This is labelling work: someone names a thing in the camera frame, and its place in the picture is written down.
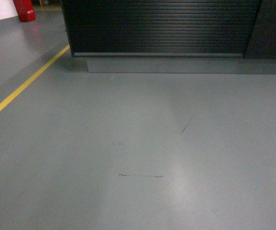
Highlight black checkout counter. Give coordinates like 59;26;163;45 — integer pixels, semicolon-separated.
62;0;276;74

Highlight red fire extinguisher box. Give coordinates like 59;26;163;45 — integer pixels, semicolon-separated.
13;0;36;22

